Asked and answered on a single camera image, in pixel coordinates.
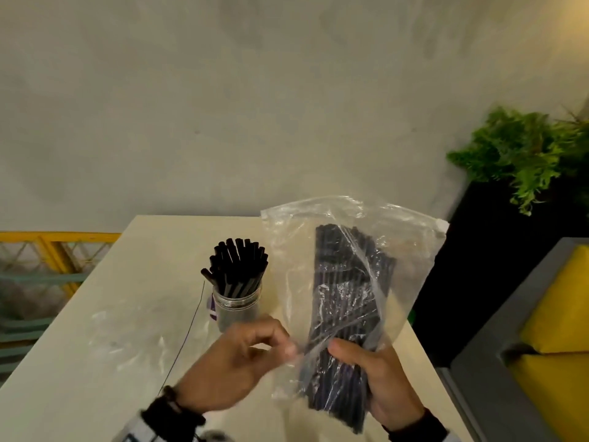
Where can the grey sofa frame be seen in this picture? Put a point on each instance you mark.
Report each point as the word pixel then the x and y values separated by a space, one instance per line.
pixel 487 363

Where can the bundle of black straws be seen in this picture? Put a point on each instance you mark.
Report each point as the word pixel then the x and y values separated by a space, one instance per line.
pixel 343 280

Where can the yellow cushion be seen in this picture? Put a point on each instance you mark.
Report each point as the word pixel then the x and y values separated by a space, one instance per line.
pixel 557 395
pixel 563 308

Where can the bunch of black straws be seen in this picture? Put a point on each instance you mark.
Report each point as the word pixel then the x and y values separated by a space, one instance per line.
pixel 237 266

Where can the person's right thumb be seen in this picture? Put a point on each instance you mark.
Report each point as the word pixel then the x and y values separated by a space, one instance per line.
pixel 347 352

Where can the crumpled clear plastic bag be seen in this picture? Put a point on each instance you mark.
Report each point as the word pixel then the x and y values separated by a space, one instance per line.
pixel 138 331

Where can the person's right hand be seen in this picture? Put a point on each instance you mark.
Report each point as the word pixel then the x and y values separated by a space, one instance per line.
pixel 391 391

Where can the green leafy plant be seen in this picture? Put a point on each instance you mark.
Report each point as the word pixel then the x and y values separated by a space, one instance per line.
pixel 524 151

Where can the green slatted bench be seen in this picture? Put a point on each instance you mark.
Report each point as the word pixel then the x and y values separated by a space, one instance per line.
pixel 27 324

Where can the clear plastic zip bag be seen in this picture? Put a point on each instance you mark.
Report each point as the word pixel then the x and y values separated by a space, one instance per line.
pixel 409 271

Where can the black planter box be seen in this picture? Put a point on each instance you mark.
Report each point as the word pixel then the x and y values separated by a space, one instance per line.
pixel 478 271

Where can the person's left hand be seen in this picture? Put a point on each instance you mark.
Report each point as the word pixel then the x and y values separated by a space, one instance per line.
pixel 225 368

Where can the glass jar with purple label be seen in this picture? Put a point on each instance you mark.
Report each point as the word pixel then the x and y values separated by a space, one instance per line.
pixel 234 310

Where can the yellow metal railing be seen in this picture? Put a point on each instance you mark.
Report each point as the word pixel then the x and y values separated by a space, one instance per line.
pixel 50 246

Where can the person's left thumb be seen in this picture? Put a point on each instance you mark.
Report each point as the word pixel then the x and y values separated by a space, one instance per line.
pixel 276 356

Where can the thin black thread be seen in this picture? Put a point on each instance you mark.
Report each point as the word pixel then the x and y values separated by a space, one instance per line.
pixel 191 326

